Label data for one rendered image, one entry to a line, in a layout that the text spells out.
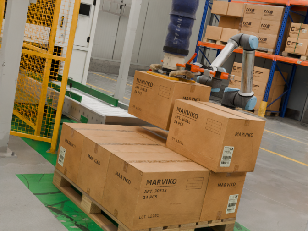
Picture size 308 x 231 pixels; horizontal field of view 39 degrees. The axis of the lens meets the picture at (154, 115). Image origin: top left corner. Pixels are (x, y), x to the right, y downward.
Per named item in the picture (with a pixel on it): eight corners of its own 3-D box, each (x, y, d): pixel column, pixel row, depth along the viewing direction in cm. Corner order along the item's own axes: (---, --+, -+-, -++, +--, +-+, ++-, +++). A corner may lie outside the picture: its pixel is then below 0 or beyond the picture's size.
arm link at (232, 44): (233, 28, 415) (193, 79, 393) (244, 30, 408) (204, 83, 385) (236, 37, 424) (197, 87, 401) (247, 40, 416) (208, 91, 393)
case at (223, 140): (165, 146, 355) (175, 98, 349) (201, 147, 379) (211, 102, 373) (216, 173, 308) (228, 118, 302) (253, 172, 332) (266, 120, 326)
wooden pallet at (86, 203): (52, 183, 378) (54, 167, 376) (145, 179, 439) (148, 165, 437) (126, 251, 285) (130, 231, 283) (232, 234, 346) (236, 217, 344)
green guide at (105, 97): (57, 79, 618) (57, 73, 616) (63, 80, 624) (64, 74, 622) (115, 106, 494) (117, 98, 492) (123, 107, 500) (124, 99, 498)
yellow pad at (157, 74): (145, 72, 391) (147, 67, 391) (155, 74, 398) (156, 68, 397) (169, 79, 365) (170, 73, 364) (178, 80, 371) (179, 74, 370)
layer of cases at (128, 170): (55, 167, 376) (62, 122, 369) (148, 166, 437) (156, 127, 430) (130, 230, 283) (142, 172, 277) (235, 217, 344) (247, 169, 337)
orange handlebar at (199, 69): (152, 60, 404) (153, 56, 403) (177, 64, 422) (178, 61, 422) (223, 78, 332) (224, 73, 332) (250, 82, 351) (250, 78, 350)
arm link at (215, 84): (210, 90, 396) (214, 76, 393) (221, 93, 388) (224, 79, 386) (204, 89, 389) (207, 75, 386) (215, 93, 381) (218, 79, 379)
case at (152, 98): (127, 112, 404) (135, 70, 398) (162, 115, 428) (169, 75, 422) (165, 130, 357) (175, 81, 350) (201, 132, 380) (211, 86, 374)
